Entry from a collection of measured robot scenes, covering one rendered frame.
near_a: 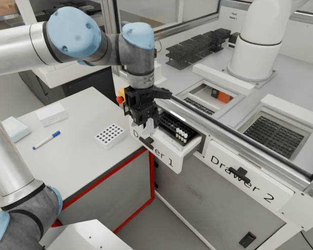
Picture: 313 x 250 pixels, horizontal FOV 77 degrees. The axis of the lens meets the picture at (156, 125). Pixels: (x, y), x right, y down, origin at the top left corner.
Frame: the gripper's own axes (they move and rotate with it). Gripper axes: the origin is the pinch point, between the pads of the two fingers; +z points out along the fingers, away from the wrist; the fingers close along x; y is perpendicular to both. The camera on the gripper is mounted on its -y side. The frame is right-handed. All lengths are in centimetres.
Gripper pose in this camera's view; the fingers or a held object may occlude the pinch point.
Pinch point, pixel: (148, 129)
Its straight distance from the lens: 71.0
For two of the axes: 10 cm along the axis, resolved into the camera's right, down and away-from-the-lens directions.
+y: -7.2, 4.7, -5.0
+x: 6.9, 4.9, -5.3
